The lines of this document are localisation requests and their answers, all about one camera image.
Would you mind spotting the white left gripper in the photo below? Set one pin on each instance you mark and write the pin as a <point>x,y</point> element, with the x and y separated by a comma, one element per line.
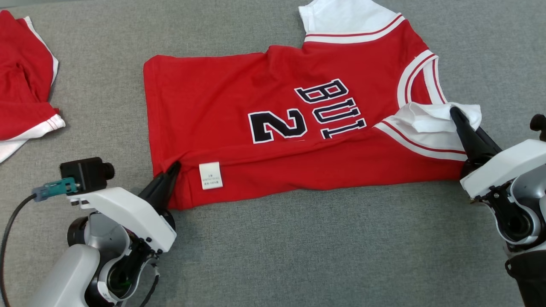
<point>128,209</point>

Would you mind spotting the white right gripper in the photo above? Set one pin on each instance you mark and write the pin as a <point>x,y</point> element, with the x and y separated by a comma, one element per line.
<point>503,166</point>

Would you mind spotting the red basketball jersey white trim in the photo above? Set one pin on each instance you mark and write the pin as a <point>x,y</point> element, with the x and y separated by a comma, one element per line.
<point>234,85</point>

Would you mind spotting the red shorts white hem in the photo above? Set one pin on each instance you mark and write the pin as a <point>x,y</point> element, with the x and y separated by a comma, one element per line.
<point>21,85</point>

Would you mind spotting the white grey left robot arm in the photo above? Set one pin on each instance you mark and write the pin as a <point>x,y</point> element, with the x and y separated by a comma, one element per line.
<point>68,273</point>

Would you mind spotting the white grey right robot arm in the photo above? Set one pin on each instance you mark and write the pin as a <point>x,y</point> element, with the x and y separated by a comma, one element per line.
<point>518,221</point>

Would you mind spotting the grey fabric covered work surface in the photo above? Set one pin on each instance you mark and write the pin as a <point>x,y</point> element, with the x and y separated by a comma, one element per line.
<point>298,256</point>

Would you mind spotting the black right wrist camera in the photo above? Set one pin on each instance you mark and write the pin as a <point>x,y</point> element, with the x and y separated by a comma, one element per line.
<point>539,125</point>

